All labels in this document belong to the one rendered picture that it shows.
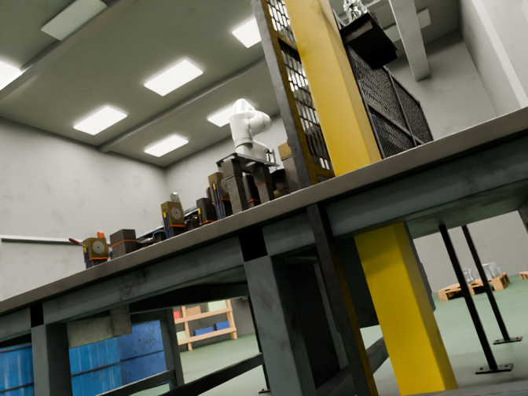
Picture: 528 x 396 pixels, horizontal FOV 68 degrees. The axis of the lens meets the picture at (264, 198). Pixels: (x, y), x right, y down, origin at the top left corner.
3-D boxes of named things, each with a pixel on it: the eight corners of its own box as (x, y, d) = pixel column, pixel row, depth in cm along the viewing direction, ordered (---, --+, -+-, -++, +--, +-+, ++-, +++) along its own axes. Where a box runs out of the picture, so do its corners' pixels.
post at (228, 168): (237, 241, 132) (220, 163, 140) (246, 241, 136) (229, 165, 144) (248, 237, 129) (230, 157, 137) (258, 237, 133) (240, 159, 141)
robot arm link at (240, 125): (255, 141, 185) (236, 147, 186) (249, 117, 188) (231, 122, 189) (251, 135, 177) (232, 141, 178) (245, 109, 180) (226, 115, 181)
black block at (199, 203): (201, 266, 164) (189, 200, 172) (218, 265, 172) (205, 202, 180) (210, 263, 161) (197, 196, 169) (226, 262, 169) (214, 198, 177)
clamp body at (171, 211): (165, 279, 175) (153, 204, 184) (185, 276, 184) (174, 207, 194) (175, 275, 171) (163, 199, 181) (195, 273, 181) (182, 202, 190)
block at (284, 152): (299, 233, 145) (276, 145, 155) (309, 234, 152) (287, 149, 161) (317, 227, 141) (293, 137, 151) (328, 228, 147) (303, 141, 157)
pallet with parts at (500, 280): (509, 287, 560) (498, 261, 571) (440, 302, 605) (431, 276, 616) (510, 281, 677) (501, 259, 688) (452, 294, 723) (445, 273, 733)
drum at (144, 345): (163, 377, 472) (150, 294, 499) (196, 373, 430) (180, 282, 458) (108, 395, 423) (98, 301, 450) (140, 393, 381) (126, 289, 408)
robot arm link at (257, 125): (265, 114, 207) (267, 134, 180) (236, 122, 209) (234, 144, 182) (260, 98, 202) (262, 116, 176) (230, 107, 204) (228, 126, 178)
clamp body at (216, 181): (217, 258, 153) (200, 176, 163) (236, 258, 163) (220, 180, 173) (229, 254, 150) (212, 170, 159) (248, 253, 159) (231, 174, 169)
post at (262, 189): (268, 242, 146) (251, 170, 154) (276, 242, 150) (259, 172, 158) (279, 238, 144) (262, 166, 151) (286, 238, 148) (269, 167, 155)
